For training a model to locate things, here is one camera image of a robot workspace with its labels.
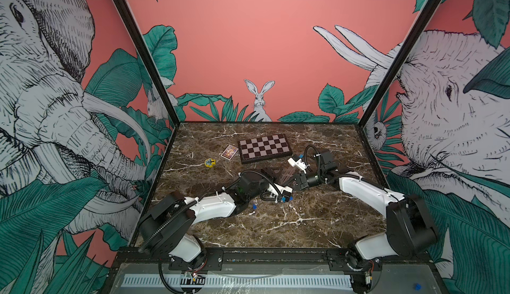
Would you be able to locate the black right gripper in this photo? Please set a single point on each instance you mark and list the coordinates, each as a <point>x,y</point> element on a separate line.
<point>301,182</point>

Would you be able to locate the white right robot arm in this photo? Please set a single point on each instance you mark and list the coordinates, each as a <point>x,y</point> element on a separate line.
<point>410,228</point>

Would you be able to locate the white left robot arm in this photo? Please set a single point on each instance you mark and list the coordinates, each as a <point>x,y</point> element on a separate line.
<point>165,227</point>

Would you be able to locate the brown checkered chess board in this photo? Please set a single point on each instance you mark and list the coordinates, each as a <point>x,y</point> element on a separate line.
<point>264,148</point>

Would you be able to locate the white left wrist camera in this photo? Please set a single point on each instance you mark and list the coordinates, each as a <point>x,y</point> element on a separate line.
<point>280,193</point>

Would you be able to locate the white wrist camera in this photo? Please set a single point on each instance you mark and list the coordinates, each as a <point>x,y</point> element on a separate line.
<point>280,193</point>
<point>297,162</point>

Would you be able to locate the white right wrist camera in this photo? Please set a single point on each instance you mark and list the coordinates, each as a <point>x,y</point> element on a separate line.
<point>297,162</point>

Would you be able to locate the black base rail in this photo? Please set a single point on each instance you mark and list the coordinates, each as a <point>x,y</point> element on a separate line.
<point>335,259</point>

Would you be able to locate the white slotted cable duct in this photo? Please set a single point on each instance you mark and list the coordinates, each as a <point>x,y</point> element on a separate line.
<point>273,281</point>

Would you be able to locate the black frame post right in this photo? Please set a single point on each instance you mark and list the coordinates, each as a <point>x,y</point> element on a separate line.
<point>421,22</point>

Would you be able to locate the black frame post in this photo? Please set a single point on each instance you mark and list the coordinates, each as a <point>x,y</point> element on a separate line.
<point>421,22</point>
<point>140,45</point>

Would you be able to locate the black frame post left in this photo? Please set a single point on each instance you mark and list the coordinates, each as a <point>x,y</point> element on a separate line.
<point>140,45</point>

